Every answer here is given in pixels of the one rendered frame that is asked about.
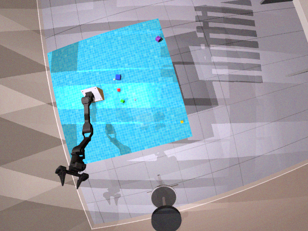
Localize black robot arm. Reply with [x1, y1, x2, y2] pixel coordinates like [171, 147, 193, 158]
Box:
[71, 91, 94, 172]

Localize purple block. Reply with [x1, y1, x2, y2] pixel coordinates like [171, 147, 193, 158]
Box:
[155, 36, 161, 42]

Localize blue cube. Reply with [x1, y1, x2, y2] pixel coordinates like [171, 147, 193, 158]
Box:
[115, 74, 121, 80]

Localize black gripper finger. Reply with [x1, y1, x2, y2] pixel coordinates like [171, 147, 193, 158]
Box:
[58, 170, 66, 186]
[76, 176, 86, 189]

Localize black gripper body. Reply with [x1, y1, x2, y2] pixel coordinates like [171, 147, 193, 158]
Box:
[55, 161, 89, 181]

